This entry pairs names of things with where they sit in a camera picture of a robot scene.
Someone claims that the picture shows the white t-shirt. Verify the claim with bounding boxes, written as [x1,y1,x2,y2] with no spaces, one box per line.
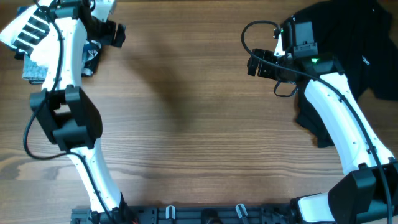
[1,5,55,67]

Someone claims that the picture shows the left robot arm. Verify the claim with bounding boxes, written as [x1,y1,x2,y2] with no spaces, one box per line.
[16,1,138,223]

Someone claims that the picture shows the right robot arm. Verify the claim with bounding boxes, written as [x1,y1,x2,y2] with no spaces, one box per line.
[248,18,397,223]

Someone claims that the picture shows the light grey folded jeans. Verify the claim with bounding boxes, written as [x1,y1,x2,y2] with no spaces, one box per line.
[21,40,103,85]

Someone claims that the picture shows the black t-shirt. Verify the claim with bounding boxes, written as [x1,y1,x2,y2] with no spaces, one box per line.
[284,0,398,149]

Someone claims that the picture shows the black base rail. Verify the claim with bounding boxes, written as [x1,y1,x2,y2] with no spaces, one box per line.
[70,203,296,224]

